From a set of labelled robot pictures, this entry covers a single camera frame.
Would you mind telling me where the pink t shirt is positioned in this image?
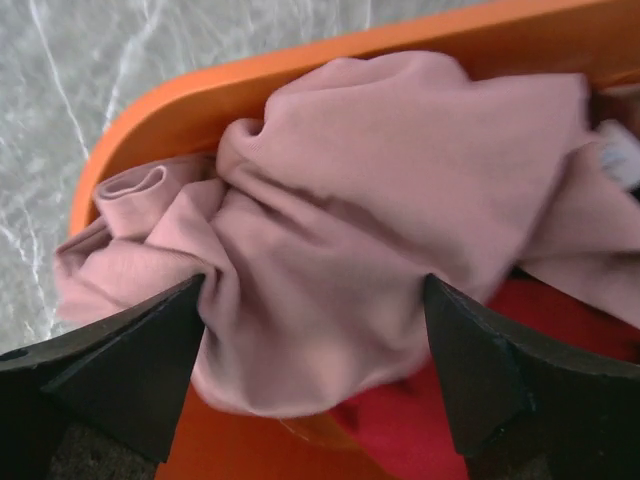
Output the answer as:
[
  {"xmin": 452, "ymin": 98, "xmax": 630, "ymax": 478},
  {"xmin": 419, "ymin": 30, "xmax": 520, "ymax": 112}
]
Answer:
[{"xmin": 54, "ymin": 51, "xmax": 639, "ymax": 418}]

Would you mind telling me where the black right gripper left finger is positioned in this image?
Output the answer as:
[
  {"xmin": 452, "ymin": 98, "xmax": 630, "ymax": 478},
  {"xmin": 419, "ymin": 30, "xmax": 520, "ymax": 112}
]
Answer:
[{"xmin": 1, "ymin": 275, "xmax": 204, "ymax": 479}]

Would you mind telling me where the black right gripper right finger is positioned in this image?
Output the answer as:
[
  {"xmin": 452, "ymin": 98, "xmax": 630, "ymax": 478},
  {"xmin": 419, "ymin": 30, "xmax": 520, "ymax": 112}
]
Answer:
[{"xmin": 423, "ymin": 275, "xmax": 639, "ymax": 479}]

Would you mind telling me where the dark red t shirt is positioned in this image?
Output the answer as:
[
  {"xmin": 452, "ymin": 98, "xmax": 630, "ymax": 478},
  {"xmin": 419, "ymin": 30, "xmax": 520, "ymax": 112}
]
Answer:
[{"xmin": 330, "ymin": 277, "xmax": 639, "ymax": 479}]

